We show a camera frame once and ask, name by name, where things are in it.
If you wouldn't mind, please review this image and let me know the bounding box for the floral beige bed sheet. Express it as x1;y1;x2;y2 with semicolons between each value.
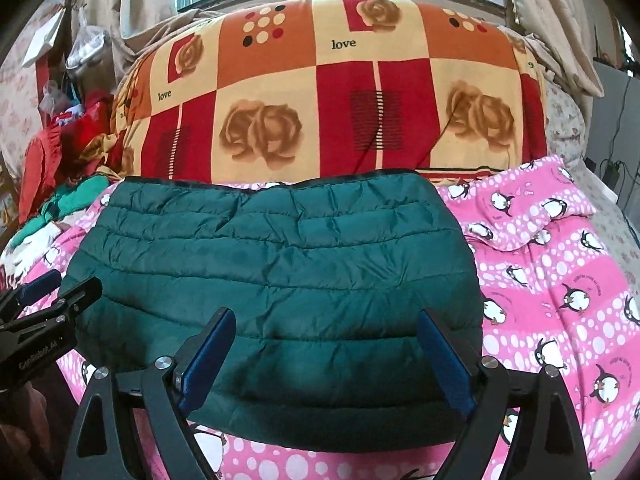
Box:
544;81;639;298

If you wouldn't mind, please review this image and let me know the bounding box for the beige curtain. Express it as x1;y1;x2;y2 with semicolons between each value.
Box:
74;0;222;86

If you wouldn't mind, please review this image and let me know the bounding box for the dark green quilted puffer jacket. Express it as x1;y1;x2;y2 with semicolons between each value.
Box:
62;170;483;453

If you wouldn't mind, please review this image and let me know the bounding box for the red clothes pile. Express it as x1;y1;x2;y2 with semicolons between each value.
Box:
18;90;122;223

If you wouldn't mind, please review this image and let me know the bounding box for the green garment at bedside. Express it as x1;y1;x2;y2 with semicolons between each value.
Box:
9;176;111;249

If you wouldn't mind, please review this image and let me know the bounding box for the red orange rose blanket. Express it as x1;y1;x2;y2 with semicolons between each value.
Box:
112;0;547;184

